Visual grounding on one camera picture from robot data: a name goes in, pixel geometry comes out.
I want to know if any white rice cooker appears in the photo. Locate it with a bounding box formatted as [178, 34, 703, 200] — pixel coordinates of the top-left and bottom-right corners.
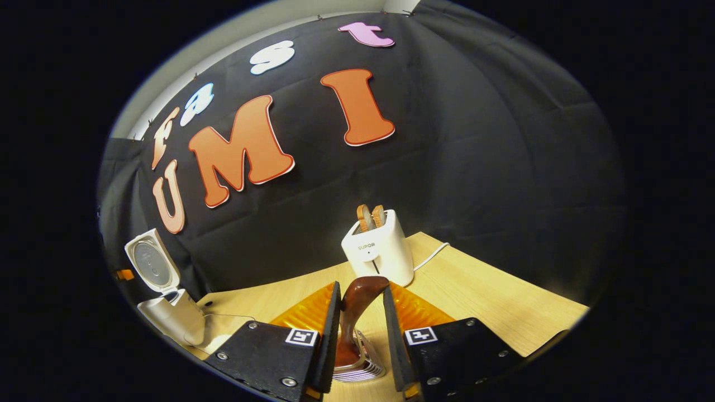
[124, 228, 206, 347]

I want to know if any white toaster cable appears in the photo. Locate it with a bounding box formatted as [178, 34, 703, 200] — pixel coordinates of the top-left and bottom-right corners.
[412, 242, 450, 272]

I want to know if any brown wooden spoon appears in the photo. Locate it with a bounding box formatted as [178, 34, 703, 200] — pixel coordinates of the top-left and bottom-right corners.
[334, 276, 390, 369]

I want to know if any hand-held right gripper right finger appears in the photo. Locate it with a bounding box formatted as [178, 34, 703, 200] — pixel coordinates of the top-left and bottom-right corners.
[382, 282, 528, 400]

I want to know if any clear plastic container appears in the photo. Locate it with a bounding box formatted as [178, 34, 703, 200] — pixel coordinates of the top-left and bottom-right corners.
[187, 314, 258, 359]

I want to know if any metal wire chopstick holder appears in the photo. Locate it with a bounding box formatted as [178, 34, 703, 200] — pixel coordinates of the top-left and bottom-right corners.
[332, 329, 386, 383]

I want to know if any white toaster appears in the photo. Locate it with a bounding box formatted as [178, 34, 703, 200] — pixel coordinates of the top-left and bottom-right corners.
[341, 209, 414, 287]

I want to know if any black backdrop cloth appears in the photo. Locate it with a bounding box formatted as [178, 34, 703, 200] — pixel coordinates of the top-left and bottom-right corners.
[98, 0, 626, 313]

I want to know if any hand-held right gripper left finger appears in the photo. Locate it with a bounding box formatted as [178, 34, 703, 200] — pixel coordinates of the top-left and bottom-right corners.
[204, 281, 342, 402]

